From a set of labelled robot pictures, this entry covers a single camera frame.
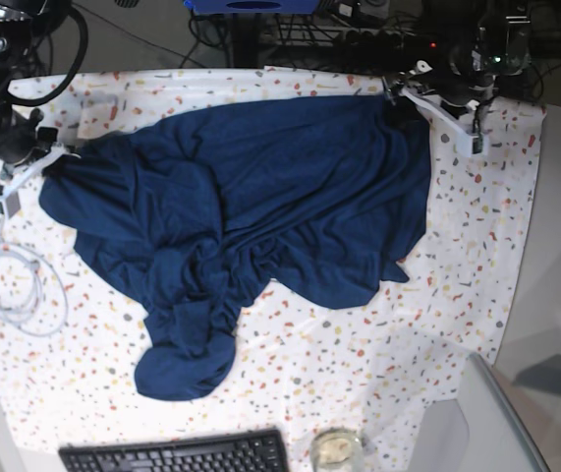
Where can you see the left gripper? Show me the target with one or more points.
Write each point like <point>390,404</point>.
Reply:
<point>446,86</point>

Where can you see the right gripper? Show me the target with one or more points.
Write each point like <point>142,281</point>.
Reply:
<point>24,140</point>

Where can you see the navy blue t-shirt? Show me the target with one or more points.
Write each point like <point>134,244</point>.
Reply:
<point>193,216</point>

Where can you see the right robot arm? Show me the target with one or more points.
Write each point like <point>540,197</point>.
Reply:
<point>23,25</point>

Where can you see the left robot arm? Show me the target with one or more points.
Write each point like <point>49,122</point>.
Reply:
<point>465,61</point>

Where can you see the black power strip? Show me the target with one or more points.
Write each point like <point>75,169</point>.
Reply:
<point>386,38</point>

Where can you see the terrazzo patterned tablecloth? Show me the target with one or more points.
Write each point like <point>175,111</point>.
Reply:
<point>69,343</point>

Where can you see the blue box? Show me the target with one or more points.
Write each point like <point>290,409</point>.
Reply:
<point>210,7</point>

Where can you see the grey laptop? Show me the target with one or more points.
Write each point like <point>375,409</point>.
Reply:
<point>498,440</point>

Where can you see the clear glass jar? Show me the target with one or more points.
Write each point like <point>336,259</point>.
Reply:
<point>337,450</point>

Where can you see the black computer keyboard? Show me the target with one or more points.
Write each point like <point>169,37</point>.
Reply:
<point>261,450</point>

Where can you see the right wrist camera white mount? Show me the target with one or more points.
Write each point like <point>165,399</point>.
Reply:
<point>10,203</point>

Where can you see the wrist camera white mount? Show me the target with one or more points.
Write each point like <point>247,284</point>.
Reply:
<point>10,203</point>
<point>465,122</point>

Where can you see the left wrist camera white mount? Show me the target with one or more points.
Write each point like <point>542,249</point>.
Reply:
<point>465,122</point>

